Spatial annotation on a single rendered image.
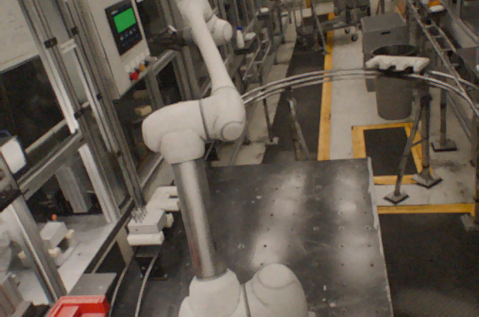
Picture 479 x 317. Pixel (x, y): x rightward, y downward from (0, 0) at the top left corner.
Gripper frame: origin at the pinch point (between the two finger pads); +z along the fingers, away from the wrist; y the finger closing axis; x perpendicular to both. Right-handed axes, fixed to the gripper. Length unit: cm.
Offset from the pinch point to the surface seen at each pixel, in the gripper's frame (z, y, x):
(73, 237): 4, 35, -83
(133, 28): 12.8, -5.7, 3.6
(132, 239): -11, 48, -73
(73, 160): 18, 20, -57
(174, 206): -12, 55, -50
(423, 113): -75, 138, 110
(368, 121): -3, 209, 180
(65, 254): 4, 37, -89
